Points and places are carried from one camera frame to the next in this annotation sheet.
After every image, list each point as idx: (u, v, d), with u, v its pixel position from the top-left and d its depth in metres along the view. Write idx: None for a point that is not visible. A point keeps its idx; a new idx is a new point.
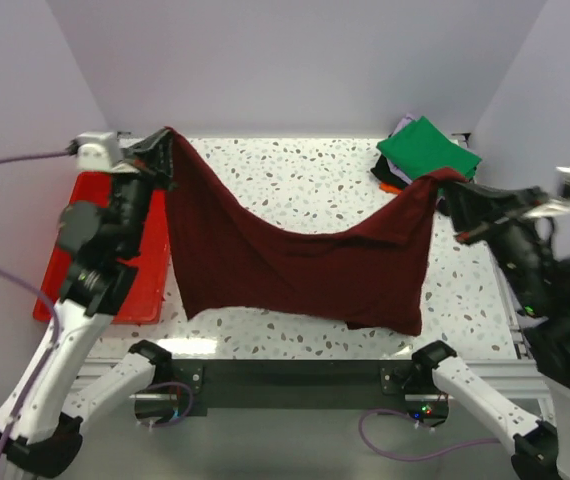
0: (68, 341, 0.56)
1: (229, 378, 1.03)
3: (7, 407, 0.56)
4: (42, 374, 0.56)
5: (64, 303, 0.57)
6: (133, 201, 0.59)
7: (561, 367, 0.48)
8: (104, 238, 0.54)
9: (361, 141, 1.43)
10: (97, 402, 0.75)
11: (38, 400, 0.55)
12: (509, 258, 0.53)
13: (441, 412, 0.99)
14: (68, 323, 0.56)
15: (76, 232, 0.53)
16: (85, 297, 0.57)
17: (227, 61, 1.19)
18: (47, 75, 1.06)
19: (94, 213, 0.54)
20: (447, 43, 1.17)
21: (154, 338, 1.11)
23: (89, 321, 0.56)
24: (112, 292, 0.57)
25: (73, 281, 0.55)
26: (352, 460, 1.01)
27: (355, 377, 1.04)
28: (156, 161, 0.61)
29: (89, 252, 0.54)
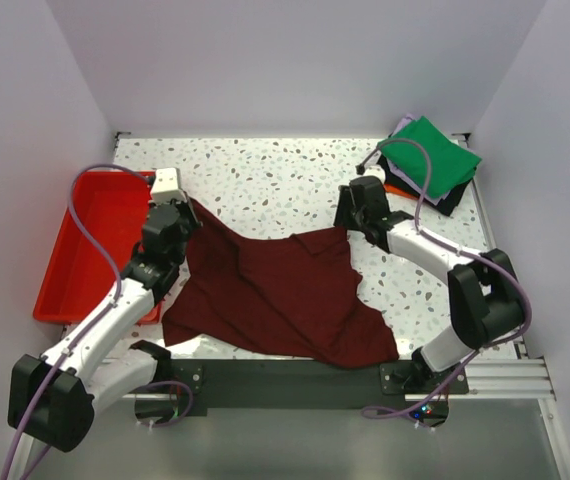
0: (125, 303, 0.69)
1: (230, 378, 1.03)
3: (61, 346, 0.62)
4: (102, 321, 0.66)
5: (126, 280, 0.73)
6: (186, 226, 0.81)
7: (377, 235, 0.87)
8: (174, 231, 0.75)
9: (360, 142, 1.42)
10: (107, 385, 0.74)
11: (91, 343, 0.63)
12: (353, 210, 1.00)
13: (441, 412, 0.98)
14: (128, 292, 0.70)
15: (163, 218, 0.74)
16: (141, 277, 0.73)
17: (228, 61, 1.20)
18: (47, 74, 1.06)
19: (174, 211, 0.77)
20: (447, 43, 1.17)
21: (153, 339, 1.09)
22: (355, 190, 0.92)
23: (146, 292, 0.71)
24: (161, 281, 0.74)
25: (133, 266, 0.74)
26: (351, 460, 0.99)
27: (357, 377, 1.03)
28: (189, 213, 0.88)
29: (167, 238, 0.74)
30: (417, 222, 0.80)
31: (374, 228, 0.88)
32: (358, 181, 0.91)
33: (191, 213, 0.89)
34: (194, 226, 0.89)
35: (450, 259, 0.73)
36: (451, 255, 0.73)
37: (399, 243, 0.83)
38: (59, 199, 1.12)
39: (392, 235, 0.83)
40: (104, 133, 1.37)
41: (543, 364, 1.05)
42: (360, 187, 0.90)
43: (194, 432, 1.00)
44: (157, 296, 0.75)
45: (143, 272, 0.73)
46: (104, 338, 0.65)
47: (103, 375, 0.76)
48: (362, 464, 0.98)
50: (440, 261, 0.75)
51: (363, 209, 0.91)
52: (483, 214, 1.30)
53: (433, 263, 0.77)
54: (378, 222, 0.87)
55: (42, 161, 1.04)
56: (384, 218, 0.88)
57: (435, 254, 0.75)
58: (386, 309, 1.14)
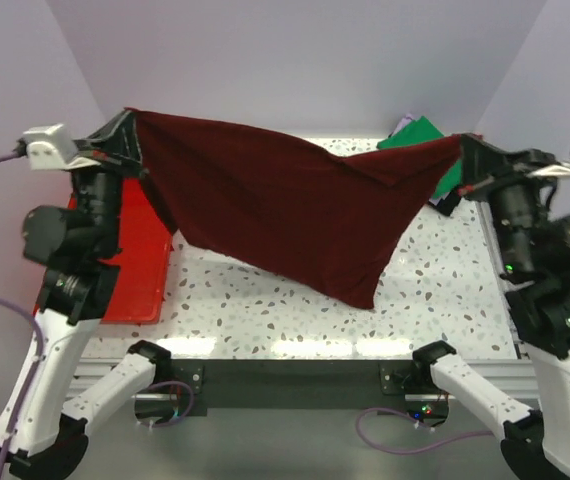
0: (54, 350, 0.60)
1: (231, 378, 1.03)
3: (4, 422, 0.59)
4: (34, 386, 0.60)
5: (46, 311, 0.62)
6: (103, 198, 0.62)
7: (537, 326, 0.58)
8: (76, 243, 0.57)
9: (360, 142, 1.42)
10: (100, 403, 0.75)
11: (33, 413, 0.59)
12: (503, 216, 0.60)
13: (441, 412, 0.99)
14: (52, 334, 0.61)
15: (45, 237, 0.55)
16: (63, 303, 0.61)
17: (229, 62, 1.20)
18: (47, 72, 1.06)
19: (59, 218, 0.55)
20: (448, 43, 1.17)
21: (154, 339, 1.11)
22: (568, 256, 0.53)
23: (74, 327, 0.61)
24: (93, 293, 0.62)
25: (51, 285, 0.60)
26: (352, 461, 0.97)
27: (357, 378, 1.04)
28: (118, 151, 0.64)
29: (66, 254, 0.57)
30: None
31: (539, 312, 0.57)
32: None
33: (128, 138, 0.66)
34: (134, 172, 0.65)
35: None
36: None
37: (543, 358, 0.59)
38: (57, 198, 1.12)
39: (560, 364, 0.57)
40: None
41: None
42: None
43: (194, 432, 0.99)
44: (97, 307, 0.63)
45: (63, 292, 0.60)
46: (48, 402, 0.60)
47: (97, 391, 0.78)
48: (364, 465, 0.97)
50: None
51: (545, 274, 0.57)
52: (483, 214, 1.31)
53: (561, 430, 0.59)
54: (557, 323, 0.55)
55: None
56: (568, 322, 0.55)
57: None
58: (386, 309, 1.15)
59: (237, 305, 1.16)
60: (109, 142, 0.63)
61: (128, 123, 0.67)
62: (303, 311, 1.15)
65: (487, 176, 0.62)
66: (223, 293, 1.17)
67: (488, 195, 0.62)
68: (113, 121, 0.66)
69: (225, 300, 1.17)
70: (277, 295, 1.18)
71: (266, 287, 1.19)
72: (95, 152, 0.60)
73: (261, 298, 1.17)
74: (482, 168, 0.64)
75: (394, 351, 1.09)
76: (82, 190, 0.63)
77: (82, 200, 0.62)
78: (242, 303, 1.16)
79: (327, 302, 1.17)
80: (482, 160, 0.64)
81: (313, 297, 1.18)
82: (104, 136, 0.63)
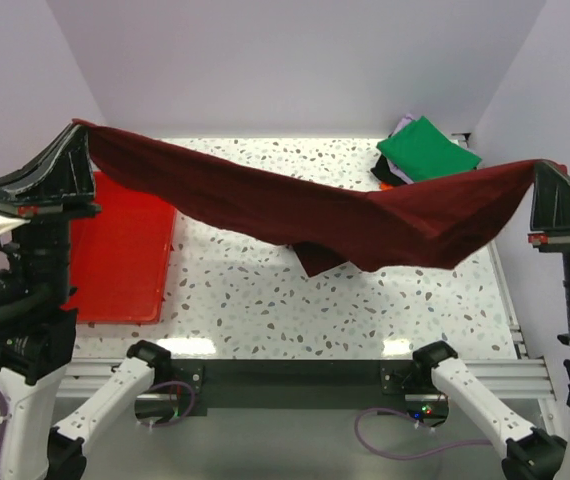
0: (18, 409, 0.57)
1: (230, 379, 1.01)
3: None
4: (5, 444, 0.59)
5: (2, 371, 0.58)
6: (44, 249, 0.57)
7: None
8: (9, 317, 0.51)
9: (360, 142, 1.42)
10: (97, 419, 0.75)
11: (13, 465, 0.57)
12: None
13: (441, 412, 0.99)
14: (13, 394, 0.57)
15: None
16: (19, 362, 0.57)
17: (228, 61, 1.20)
18: (45, 71, 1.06)
19: None
20: (448, 43, 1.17)
21: (154, 339, 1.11)
22: None
23: (33, 387, 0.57)
24: (47, 350, 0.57)
25: (2, 347, 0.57)
26: (351, 460, 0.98)
27: (356, 378, 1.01)
28: (56, 189, 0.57)
29: (0, 330, 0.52)
30: None
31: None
32: None
33: (75, 167, 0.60)
34: (84, 212, 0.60)
35: None
36: None
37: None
38: None
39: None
40: None
41: (543, 365, 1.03)
42: None
43: (193, 433, 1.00)
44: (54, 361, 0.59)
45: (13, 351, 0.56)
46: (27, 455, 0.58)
47: (93, 406, 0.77)
48: (362, 464, 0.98)
50: None
51: None
52: None
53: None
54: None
55: None
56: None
57: None
58: (386, 309, 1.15)
59: (237, 305, 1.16)
60: (44, 183, 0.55)
61: (72, 144, 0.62)
62: (303, 311, 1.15)
65: None
66: (223, 293, 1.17)
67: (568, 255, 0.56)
68: (55, 146, 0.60)
69: (225, 299, 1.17)
70: (277, 294, 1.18)
71: (266, 287, 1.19)
72: (20, 209, 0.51)
73: (261, 298, 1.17)
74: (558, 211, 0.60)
75: (394, 351, 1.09)
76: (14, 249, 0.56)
77: (14, 258, 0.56)
78: (242, 302, 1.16)
79: (327, 301, 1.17)
80: None
81: (313, 296, 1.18)
82: (35, 179, 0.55)
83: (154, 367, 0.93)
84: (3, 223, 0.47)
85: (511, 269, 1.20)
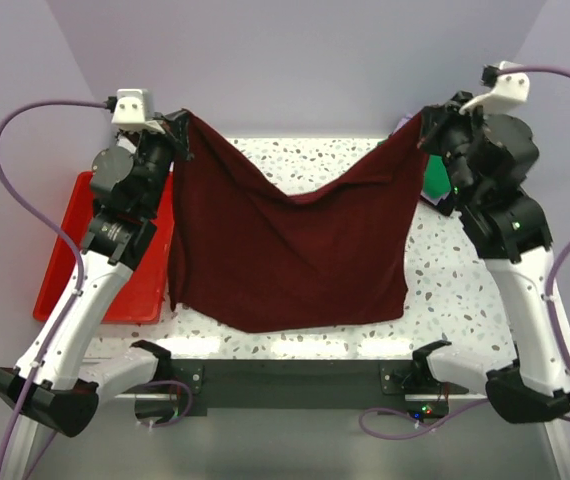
0: (92, 287, 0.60)
1: (230, 378, 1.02)
3: (31, 355, 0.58)
4: (69, 317, 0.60)
5: (89, 253, 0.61)
6: (157, 158, 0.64)
7: (487, 236, 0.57)
8: (131, 183, 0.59)
9: (361, 142, 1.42)
10: (107, 374, 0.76)
11: (63, 346, 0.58)
12: (447, 148, 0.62)
13: (441, 412, 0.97)
14: (92, 273, 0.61)
15: (111, 171, 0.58)
16: (107, 247, 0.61)
17: (229, 61, 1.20)
18: (45, 69, 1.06)
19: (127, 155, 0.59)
20: (449, 44, 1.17)
21: (153, 339, 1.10)
22: (493, 151, 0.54)
23: (114, 268, 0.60)
24: (133, 245, 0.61)
25: (95, 231, 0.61)
26: (352, 460, 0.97)
27: (356, 377, 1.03)
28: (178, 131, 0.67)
29: (120, 195, 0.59)
30: (550, 291, 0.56)
31: (488, 221, 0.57)
32: (515, 143, 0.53)
33: (183, 127, 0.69)
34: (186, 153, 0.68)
35: (558, 375, 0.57)
36: (561, 367, 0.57)
37: (506, 281, 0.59)
38: (57, 197, 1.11)
39: (514, 271, 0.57)
40: (105, 133, 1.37)
41: None
42: (507, 152, 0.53)
43: (193, 432, 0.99)
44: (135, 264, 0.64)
45: (106, 235, 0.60)
46: (77, 337, 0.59)
47: (105, 368, 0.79)
48: (363, 465, 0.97)
50: (543, 365, 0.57)
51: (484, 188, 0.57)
52: None
53: (529, 351, 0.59)
54: (506, 229, 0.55)
55: (41, 157, 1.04)
56: (515, 226, 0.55)
57: (544, 351, 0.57)
58: None
59: None
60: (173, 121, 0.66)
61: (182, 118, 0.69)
62: None
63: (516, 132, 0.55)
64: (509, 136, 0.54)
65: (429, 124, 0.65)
66: None
67: (435, 137, 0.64)
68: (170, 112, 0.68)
69: None
70: None
71: None
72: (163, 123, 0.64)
73: None
74: (434, 122, 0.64)
75: (394, 351, 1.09)
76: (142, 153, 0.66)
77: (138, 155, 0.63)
78: None
79: None
80: None
81: None
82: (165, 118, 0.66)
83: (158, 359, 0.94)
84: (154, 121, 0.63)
85: None
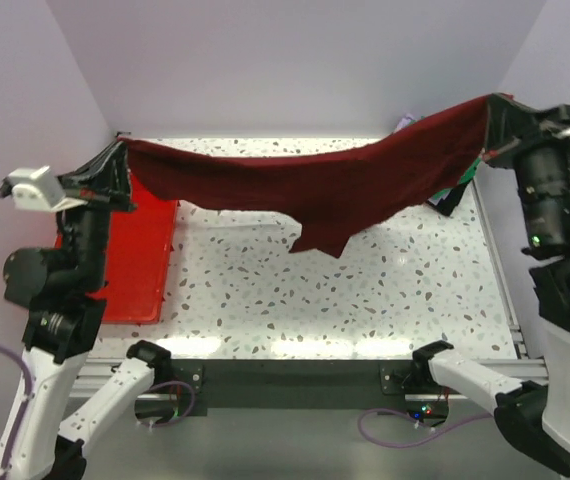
0: (43, 389, 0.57)
1: (230, 378, 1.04)
3: None
4: (27, 420, 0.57)
5: (32, 350, 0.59)
6: (88, 233, 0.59)
7: (568, 306, 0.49)
8: (55, 287, 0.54)
9: (360, 142, 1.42)
10: (96, 420, 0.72)
11: (26, 449, 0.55)
12: (530, 183, 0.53)
13: (441, 412, 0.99)
14: (40, 373, 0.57)
15: (24, 282, 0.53)
16: (51, 341, 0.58)
17: (229, 61, 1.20)
18: (47, 70, 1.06)
19: (39, 260, 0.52)
20: (448, 42, 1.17)
21: (154, 339, 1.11)
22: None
23: (59, 366, 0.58)
24: (78, 331, 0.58)
25: (35, 327, 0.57)
26: (352, 460, 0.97)
27: (355, 377, 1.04)
28: (105, 186, 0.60)
29: (45, 298, 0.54)
30: None
31: None
32: None
33: (117, 172, 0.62)
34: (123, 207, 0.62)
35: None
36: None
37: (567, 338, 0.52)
38: None
39: None
40: (105, 133, 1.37)
41: (543, 364, 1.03)
42: None
43: (194, 433, 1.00)
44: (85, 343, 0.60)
45: (46, 331, 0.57)
46: (41, 437, 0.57)
47: (93, 406, 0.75)
48: (364, 465, 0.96)
50: None
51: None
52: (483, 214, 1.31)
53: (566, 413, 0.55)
54: None
55: (42, 158, 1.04)
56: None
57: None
58: (387, 309, 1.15)
59: (238, 305, 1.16)
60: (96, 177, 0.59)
61: (117, 154, 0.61)
62: (303, 311, 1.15)
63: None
64: None
65: (513, 138, 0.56)
66: (224, 293, 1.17)
67: (517, 157, 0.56)
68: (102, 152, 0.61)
69: (226, 300, 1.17)
70: (277, 295, 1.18)
71: (266, 286, 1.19)
72: (82, 191, 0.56)
73: (261, 298, 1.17)
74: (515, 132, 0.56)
75: (394, 351, 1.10)
76: (67, 227, 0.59)
77: (66, 237, 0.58)
78: (242, 302, 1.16)
79: (328, 301, 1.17)
80: (510, 114, 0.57)
81: (313, 296, 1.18)
82: (93, 172, 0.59)
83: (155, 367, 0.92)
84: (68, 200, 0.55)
85: (510, 269, 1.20)
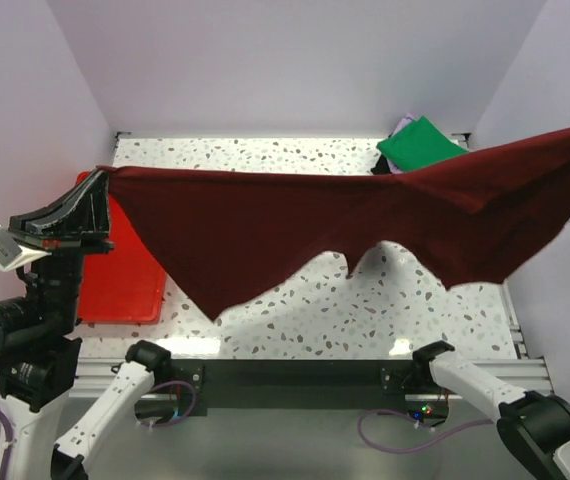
0: (23, 434, 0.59)
1: (231, 378, 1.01)
3: None
4: (12, 462, 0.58)
5: (7, 398, 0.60)
6: (57, 279, 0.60)
7: None
8: (19, 346, 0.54)
9: (360, 141, 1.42)
10: (95, 433, 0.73)
11: None
12: None
13: (441, 412, 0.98)
14: (19, 419, 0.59)
15: None
16: (24, 388, 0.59)
17: (229, 60, 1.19)
18: (48, 71, 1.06)
19: None
20: (449, 41, 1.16)
21: (154, 338, 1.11)
22: None
23: (38, 413, 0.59)
24: (51, 377, 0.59)
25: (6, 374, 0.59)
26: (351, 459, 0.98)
27: (358, 377, 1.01)
28: (76, 230, 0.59)
29: (11, 355, 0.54)
30: None
31: None
32: None
33: (95, 206, 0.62)
34: (96, 247, 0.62)
35: None
36: None
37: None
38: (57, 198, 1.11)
39: None
40: (104, 133, 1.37)
41: (543, 364, 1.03)
42: None
43: (194, 433, 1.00)
44: (61, 387, 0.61)
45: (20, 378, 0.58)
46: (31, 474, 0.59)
47: (92, 418, 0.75)
48: (362, 464, 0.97)
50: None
51: None
52: None
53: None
54: None
55: (43, 159, 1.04)
56: None
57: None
58: (386, 309, 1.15)
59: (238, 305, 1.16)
60: (66, 220, 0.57)
61: (95, 187, 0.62)
62: (303, 311, 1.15)
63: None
64: None
65: None
66: None
67: None
68: (79, 186, 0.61)
69: None
70: (277, 295, 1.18)
71: None
72: (44, 243, 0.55)
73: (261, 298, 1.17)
74: None
75: (394, 351, 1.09)
76: (31, 275, 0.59)
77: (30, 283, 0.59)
78: None
79: (327, 301, 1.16)
80: None
81: (313, 296, 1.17)
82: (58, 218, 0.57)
83: (154, 371, 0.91)
84: (28, 256, 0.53)
85: None
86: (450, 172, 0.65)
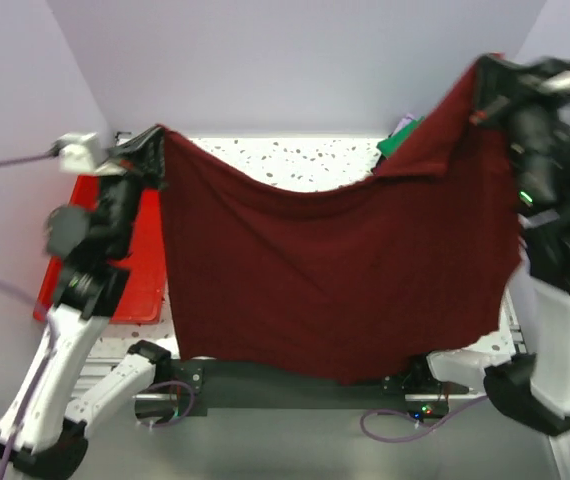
0: (66, 347, 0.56)
1: (230, 379, 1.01)
3: (10, 418, 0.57)
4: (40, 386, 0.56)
5: (58, 309, 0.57)
6: (123, 201, 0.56)
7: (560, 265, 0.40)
8: (90, 246, 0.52)
9: (360, 141, 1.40)
10: (99, 406, 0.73)
11: (40, 408, 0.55)
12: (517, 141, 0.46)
13: (441, 412, 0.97)
14: (64, 330, 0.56)
15: (65, 235, 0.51)
16: (76, 303, 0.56)
17: (230, 59, 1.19)
18: (48, 70, 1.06)
19: (79, 214, 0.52)
20: (449, 40, 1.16)
21: (153, 338, 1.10)
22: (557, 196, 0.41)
23: (85, 323, 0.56)
24: (105, 295, 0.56)
25: (65, 284, 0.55)
26: (351, 459, 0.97)
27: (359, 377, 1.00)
28: (142, 164, 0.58)
29: (81, 256, 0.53)
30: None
31: (559, 249, 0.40)
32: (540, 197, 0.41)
33: (153, 153, 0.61)
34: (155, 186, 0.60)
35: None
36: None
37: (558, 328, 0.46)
38: (56, 198, 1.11)
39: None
40: (104, 133, 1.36)
41: None
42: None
43: (194, 434, 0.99)
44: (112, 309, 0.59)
45: (74, 292, 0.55)
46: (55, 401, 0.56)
47: (96, 393, 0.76)
48: (362, 465, 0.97)
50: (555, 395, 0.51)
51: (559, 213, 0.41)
52: None
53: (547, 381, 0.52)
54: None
55: (42, 158, 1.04)
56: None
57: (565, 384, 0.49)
58: None
59: None
60: (136, 153, 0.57)
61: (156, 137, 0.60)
62: None
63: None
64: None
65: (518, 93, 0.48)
66: None
67: (499, 119, 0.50)
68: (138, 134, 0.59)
69: None
70: None
71: None
72: (122, 162, 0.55)
73: None
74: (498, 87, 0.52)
75: None
76: (105, 193, 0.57)
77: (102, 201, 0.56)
78: None
79: None
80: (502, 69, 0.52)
81: None
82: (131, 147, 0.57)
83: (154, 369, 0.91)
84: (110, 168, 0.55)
85: None
86: (421, 135, 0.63)
